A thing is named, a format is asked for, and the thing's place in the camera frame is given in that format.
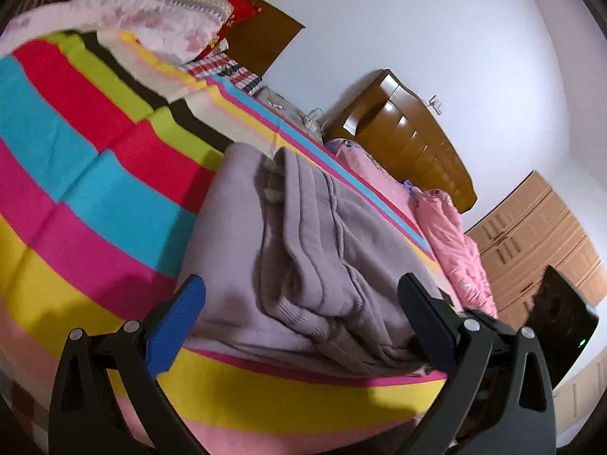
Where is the light wooden wardrobe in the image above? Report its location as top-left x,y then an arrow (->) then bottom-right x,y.
464,170 -> 607,333

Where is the red patterned cloth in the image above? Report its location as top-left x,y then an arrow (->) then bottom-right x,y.
182,0 -> 264,63

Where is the pink floral quilt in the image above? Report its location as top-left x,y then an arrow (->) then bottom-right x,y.
324,138 -> 499,321

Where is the grey patterned cloth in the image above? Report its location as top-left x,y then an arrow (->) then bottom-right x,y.
255,86 -> 329,136

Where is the brown wooden headboard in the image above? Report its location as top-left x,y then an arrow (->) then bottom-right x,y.
324,69 -> 478,214

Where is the white cabinet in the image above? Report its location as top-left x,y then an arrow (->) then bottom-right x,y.
552,355 -> 607,438

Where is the dark brown wooden board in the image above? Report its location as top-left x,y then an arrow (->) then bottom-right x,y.
116,0 -> 307,79

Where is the pale floral folded quilt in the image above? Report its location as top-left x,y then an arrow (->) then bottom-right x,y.
0,0 -> 236,65

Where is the red plaid cloth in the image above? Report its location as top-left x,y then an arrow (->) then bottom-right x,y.
182,54 -> 264,94

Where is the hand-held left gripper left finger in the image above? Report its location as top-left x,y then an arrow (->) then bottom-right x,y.
49,274 -> 210,455

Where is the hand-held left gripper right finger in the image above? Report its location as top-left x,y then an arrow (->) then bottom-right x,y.
397,272 -> 556,455

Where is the striped multicolour blanket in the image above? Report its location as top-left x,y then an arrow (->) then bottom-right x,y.
0,28 -> 452,455

